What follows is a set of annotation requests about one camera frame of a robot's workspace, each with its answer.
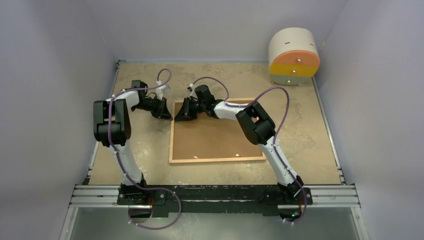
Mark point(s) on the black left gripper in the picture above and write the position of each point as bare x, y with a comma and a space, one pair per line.
162, 112

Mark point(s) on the round white drawer cabinet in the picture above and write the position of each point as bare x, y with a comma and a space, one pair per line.
293, 57

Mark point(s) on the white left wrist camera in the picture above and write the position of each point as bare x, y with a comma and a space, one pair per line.
161, 89

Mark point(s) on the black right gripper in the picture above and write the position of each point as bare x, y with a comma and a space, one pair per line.
185, 113

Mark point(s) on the light wooden picture frame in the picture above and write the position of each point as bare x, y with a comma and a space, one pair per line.
215, 160

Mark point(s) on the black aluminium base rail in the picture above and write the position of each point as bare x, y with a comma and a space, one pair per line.
267, 200

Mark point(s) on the brown cardboard backing board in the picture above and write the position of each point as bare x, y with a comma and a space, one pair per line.
215, 136

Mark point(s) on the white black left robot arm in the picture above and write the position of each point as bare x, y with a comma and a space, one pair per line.
112, 128

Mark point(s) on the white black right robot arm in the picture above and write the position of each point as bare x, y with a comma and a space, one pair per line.
257, 126

